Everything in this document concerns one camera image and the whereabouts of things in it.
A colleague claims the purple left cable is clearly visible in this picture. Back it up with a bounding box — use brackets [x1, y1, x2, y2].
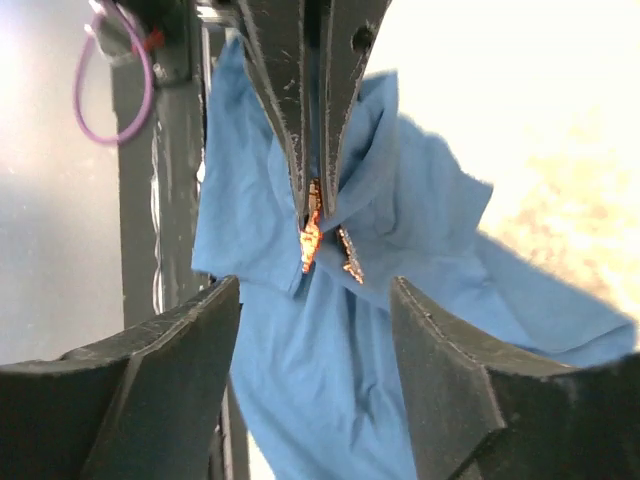
[73, 0, 155, 146]

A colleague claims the blue t-shirt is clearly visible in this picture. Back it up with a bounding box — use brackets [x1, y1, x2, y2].
[193, 39, 636, 479]

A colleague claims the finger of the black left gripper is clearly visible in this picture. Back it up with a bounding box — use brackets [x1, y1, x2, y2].
[319, 0, 390, 218]
[237, 1, 310, 223]

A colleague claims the orange leaf brooch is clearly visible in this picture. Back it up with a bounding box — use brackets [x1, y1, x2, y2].
[299, 178, 323, 274]

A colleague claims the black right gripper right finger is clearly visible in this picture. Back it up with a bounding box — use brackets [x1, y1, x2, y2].
[390, 277, 639, 480]

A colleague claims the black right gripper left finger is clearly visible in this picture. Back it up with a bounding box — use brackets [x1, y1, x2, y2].
[1, 277, 240, 479]

